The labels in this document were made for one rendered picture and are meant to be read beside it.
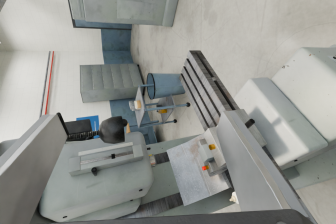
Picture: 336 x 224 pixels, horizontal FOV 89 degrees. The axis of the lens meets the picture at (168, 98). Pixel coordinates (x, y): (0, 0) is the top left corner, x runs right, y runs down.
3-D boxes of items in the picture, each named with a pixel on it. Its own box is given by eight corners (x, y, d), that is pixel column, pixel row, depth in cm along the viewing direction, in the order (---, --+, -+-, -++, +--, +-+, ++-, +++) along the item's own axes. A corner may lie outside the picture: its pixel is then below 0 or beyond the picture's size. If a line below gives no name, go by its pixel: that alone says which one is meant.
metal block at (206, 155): (213, 142, 75) (201, 144, 73) (219, 155, 72) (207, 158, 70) (208, 147, 79) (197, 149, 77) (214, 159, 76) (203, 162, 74)
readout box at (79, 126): (89, 116, 95) (44, 122, 87) (90, 130, 90) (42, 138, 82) (93, 133, 110) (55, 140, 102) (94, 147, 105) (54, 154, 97)
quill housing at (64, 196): (142, 126, 65) (42, 143, 54) (157, 183, 53) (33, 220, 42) (138, 147, 79) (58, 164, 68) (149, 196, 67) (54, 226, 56)
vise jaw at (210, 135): (216, 126, 73) (208, 127, 72) (233, 160, 65) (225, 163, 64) (210, 132, 78) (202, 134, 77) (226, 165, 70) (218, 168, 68)
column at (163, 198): (277, 116, 154) (85, 154, 97) (319, 169, 127) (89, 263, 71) (245, 141, 191) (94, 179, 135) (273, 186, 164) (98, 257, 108)
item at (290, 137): (267, 75, 78) (247, 76, 74) (332, 145, 58) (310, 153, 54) (219, 130, 115) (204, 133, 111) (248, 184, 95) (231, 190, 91)
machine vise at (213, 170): (244, 108, 67) (221, 111, 63) (267, 143, 59) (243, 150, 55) (208, 145, 93) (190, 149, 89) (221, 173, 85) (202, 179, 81)
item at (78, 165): (141, 143, 56) (68, 158, 49) (143, 155, 54) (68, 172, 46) (139, 149, 59) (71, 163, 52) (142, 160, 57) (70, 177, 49)
